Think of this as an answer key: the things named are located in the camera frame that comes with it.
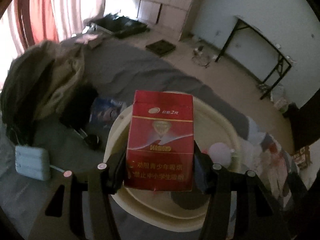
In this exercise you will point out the black folding table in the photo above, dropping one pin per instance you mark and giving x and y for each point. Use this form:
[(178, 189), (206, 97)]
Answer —
[(257, 54)]

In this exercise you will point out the colourful box by door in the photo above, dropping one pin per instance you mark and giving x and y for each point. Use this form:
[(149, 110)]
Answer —
[(302, 158)]

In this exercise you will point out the black open case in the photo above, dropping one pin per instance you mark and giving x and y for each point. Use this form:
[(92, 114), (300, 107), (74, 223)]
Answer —
[(118, 26)]

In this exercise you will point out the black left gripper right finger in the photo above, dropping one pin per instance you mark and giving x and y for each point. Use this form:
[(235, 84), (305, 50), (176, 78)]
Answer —
[(257, 214)]

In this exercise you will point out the red Diamond cigarette box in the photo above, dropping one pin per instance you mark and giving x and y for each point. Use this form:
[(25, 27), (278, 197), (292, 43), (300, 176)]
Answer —
[(160, 145)]

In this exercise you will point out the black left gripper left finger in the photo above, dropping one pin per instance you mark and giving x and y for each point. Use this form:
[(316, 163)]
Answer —
[(62, 216)]

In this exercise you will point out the olive jacket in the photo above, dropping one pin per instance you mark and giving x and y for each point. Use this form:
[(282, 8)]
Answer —
[(39, 83)]

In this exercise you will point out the red striped curtain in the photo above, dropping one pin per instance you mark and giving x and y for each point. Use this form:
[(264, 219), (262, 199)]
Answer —
[(25, 23)]

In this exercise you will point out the black foam tray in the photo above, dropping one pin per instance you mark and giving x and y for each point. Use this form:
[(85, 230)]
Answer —
[(161, 47)]

